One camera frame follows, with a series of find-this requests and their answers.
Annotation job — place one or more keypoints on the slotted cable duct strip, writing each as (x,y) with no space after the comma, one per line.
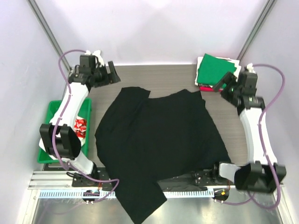
(81,193)

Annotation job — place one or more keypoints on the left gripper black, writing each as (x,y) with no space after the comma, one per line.
(113,76)

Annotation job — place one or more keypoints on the aluminium corner post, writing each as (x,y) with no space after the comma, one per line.
(266,10)
(45,26)

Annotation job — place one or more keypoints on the folded green t shirt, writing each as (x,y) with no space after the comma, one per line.
(213,70)

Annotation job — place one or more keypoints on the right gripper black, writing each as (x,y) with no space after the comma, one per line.
(228,77)

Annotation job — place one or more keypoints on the aluminium rail frame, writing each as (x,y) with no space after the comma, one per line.
(50,180)

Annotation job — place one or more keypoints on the left aluminium corner post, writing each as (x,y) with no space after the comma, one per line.
(45,26)

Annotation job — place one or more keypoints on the red white patterned t shirt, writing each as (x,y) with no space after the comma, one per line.
(80,127)

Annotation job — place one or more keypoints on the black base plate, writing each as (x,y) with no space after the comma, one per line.
(192,181)

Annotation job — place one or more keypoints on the folded pink t shirt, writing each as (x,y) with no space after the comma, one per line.
(206,88)

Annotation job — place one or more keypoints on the black t shirt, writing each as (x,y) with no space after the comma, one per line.
(141,140)

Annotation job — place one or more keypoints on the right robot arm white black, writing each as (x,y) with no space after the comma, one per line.
(262,173)

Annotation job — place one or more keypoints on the folded white t shirt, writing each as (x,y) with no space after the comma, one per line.
(236,64)

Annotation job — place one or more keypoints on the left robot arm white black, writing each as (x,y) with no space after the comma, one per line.
(75,94)

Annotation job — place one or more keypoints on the white t shirt in bin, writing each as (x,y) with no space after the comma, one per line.
(82,140)

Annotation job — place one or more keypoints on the right aluminium corner post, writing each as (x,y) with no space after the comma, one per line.
(266,10)

